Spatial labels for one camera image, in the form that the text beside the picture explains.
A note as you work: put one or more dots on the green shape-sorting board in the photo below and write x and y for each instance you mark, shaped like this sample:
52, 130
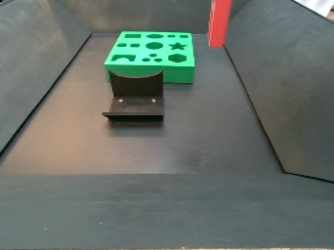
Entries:
145, 52

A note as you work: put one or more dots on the red two-pronged peg block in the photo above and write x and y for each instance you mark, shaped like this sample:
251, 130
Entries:
219, 22

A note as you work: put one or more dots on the black curved holder stand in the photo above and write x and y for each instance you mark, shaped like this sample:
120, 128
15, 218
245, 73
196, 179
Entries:
138, 96

